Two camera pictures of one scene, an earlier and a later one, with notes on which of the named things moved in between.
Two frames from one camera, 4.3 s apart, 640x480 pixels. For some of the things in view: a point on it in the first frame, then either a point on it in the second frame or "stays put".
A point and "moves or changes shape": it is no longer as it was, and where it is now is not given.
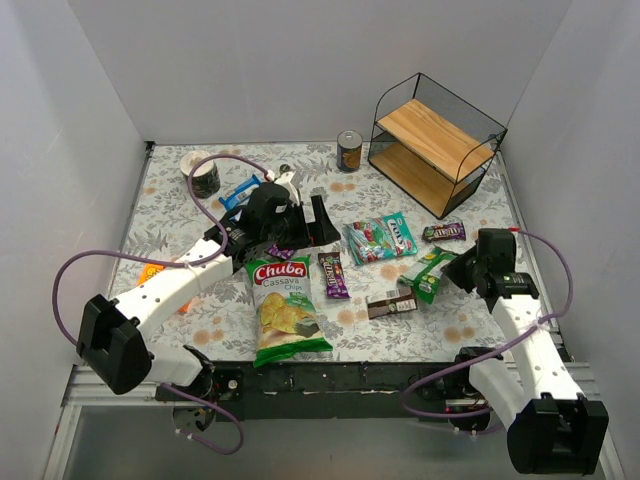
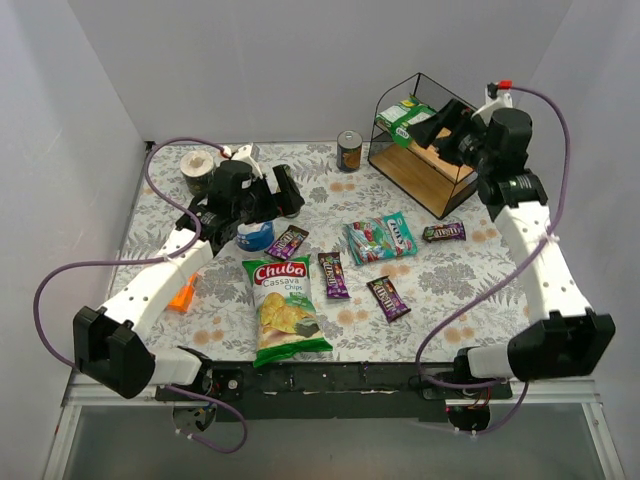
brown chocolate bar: x=400 y=300 moves or changes shape
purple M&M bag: x=336 y=281 stays put
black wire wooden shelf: x=432 y=144 stays put
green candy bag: x=426 y=272 -> x=397 y=120
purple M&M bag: x=444 y=231 stays put
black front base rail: x=416 y=390 stays put
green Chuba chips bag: x=286 y=317 stays put
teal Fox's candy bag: x=380 y=238 stays put
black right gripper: x=461 y=270 -> x=447 y=132
